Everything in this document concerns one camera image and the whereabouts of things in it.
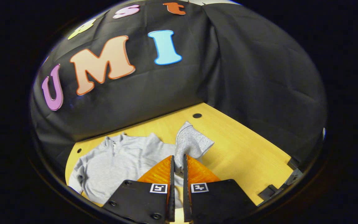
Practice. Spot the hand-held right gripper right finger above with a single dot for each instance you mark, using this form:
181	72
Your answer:
186	196

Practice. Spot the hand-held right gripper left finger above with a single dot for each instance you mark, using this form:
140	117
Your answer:
172	193

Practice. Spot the grey zip-neck sweatshirt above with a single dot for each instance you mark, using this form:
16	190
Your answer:
120	165

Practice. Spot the black table edge clamp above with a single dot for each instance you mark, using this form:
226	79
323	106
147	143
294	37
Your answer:
269	192

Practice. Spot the black backdrop cloth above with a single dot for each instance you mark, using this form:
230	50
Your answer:
244	77

